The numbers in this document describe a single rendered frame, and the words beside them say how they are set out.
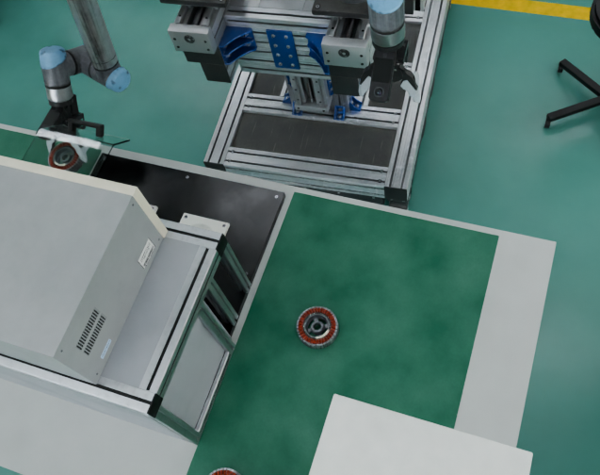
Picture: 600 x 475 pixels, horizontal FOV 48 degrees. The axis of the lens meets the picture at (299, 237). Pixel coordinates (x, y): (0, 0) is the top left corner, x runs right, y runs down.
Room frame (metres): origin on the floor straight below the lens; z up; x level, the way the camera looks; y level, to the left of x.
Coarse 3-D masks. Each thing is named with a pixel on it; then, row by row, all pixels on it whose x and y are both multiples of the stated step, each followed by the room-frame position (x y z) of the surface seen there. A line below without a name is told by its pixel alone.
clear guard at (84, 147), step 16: (48, 128) 1.37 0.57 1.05; (64, 128) 1.37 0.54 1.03; (32, 144) 1.32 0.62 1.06; (48, 144) 1.30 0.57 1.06; (64, 144) 1.28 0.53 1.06; (80, 144) 1.26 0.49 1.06; (96, 144) 1.24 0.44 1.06; (112, 144) 1.23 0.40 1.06; (32, 160) 1.26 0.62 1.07; (48, 160) 1.24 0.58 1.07; (64, 160) 1.23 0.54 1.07; (80, 160) 1.21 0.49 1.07; (96, 160) 1.19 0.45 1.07; (96, 176) 1.14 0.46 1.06
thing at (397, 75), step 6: (372, 42) 1.02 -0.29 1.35; (402, 42) 0.99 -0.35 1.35; (408, 42) 1.04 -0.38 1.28; (378, 48) 1.00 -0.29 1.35; (384, 48) 0.99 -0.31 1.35; (390, 48) 0.98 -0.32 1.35; (396, 48) 0.98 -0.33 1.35; (402, 48) 1.03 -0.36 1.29; (408, 48) 1.04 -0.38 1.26; (402, 54) 1.01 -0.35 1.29; (408, 54) 1.04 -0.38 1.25; (396, 60) 1.00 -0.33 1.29; (402, 60) 0.99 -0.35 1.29; (372, 66) 1.01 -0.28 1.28; (396, 66) 0.98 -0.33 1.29; (402, 66) 0.98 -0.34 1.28; (396, 72) 0.98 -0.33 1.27; (396, 78) 0.98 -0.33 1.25
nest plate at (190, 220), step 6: (186, 216) 1.11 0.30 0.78; (192, 216) 1.11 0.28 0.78; (198, 216) 1.10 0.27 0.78; (180, 222) 1.10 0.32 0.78; (186, 222) 1.09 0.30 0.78; (192, 222) 1.09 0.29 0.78; (198, 222) 1.08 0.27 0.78; (204, 222) 1.07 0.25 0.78; (210, 222) 1.07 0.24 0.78; (216, 222) 1.06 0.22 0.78; (222, 222) 1.05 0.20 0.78; (204, 228) 1.05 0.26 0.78; (210, 228) 1.05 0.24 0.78; (216, 228) 1.04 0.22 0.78; (222, 228) 1.03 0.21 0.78; (228, 228) 1.03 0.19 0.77
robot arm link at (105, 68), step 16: (80, 0) 1.52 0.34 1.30; (96, 0) 1.55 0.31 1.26; (80, 16) 1.52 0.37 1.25; (96, 16) 1.52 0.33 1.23; (80, 32) 1.53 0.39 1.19; (96, 32) 1.51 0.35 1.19; (96, 48) 1.51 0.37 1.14; (112, 48) 1.53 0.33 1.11; (96, 64) 1.51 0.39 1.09; (112, 64) 1.51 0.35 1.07; (96, 80) 1.53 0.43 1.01; (112, 80) 1.48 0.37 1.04; (128, 80) 1.50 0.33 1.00
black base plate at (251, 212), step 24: (120, 168) 1.38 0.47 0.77; (144, 168) 1.35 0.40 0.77; (168, 168) 1.32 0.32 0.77; (144, 192) 1.26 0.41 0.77; (168, 192) 1.23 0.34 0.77; (192, 192) 1.20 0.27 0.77; (216, 192) 1.17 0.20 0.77; (240, 192) 1.14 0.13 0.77; (264, 192) 1.11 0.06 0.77; (168, 216) 1.14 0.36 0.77; (216, 216) 1.09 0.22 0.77; (240, 216) 1.06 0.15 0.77; (264, 216) 1.04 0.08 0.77; (240, 240) 0.98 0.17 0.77; (264, 240) 0.96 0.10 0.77; (240, 264) 0.91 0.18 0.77; (216, 312) 0.79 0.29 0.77; (240, 312) 0.77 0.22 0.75
